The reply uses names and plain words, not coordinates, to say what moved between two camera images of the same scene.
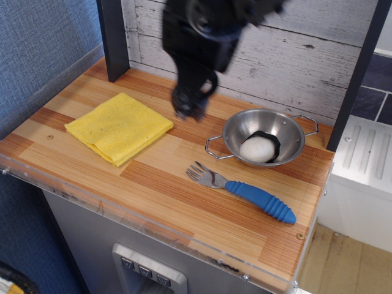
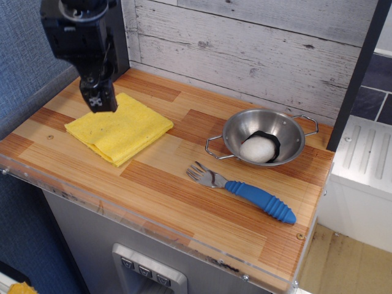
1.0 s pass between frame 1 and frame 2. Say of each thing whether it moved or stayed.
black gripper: moved
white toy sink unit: stayed
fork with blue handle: stayed
